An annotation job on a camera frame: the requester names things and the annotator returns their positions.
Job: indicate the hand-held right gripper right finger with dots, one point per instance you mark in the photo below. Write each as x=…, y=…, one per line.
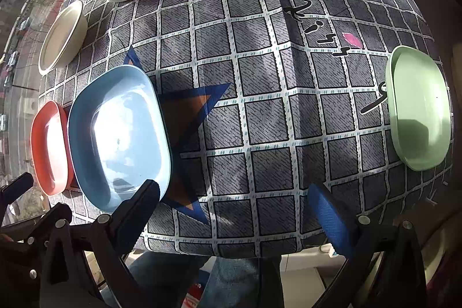
x=330, y=217

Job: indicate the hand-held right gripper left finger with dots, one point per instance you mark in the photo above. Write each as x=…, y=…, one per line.
x=139, y=210

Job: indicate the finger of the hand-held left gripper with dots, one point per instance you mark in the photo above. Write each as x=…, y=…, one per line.
x=25, y=227
x=16, y=185

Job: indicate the red rectangular plate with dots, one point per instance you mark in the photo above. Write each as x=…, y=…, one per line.
x=47, y=145

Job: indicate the blue rectangular plate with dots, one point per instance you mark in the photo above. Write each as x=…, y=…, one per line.
x=119, y=134

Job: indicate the green rectangular plate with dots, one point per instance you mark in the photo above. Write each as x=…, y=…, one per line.
x=418, y=113

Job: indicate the cream round bowl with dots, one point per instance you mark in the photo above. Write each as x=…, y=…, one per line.
x=61, y=37

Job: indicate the red white packet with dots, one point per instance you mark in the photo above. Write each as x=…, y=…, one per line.
x=193, y=297

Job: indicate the person's blue jeans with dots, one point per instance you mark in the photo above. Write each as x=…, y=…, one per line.
x=238, y=279

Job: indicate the grey checked star tablecloth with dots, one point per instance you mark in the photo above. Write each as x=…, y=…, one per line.
x=252, y=77

